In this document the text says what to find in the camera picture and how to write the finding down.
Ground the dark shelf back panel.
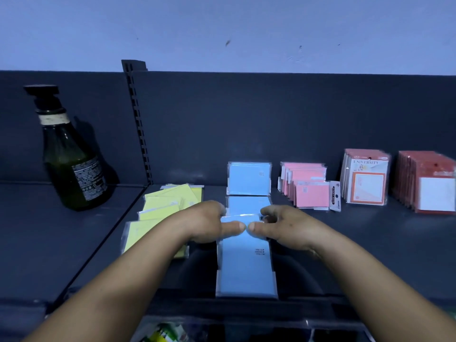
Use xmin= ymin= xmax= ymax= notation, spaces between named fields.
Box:
xmin=0 ymin=70 xmax=149 ymax=183
xmin=129 ymin=70 xmax=456 ymax=186

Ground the row of red notepad packets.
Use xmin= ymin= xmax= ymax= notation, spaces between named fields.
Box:
xmin=391 ymin=150 xmax=456 ymax=215

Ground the dark green pump bottle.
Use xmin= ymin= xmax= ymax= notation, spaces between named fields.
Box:
xmin=23 ymin=84 xmax=113 ymax=212

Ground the row of blue note packets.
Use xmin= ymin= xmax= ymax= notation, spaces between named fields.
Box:
xmin=215 ymin=161 xmax=279 ymax=300

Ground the row of pink note packets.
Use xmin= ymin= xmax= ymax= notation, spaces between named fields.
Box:
xmin=277 ymin=161 xmax=342 ymax=213

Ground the blue sticky note pack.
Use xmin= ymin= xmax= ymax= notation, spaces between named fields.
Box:
xmin=220 ymin=212 xmax=264 ymax=225

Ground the yellow sticky note packet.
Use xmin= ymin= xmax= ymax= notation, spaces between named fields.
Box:
xmin=160 ymin=184 xmax=204 ymax=205
xmin=138 ymin=206 xmax=179 ymax=222
xmin=143 ymin=195 xmax=183 ymax=211
xmin=121 ymin=220 xmax=190 ymax=260

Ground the dark metal shelf board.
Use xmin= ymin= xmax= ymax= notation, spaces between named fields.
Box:
xmin=0 ymin=181 xmax=147 ymax=310
xmin=53 ymin=184 xmax=456 ymax=310

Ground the person's right hand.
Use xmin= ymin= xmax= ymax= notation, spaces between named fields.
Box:
xmin=248 ymin=204 xmax=323 ymax=252

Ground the person's left forearm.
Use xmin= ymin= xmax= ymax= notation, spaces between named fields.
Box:
xmin=21 ymin=212 xmax=193 ymax=342

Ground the clear plastic bin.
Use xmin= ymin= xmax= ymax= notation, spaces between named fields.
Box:
xmin=129 ymin=313 xmax=376 ymax=342

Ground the person's left hand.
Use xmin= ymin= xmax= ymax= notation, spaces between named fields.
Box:
xmin=182 ymin=201 xmax=247 ymax=245

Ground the person's right forearm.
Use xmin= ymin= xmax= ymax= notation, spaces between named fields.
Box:
xmin=309 ymin=231 xmax=456 ymax=342

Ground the row of orange framed notepads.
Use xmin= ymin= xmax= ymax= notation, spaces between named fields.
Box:
xmin=340 ymin=149 xmax=391 ymax=206

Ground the dark slotted shelf upright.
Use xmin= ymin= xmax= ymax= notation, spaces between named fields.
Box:
xmin=121 ymin=59 xmax=154 ymax=185

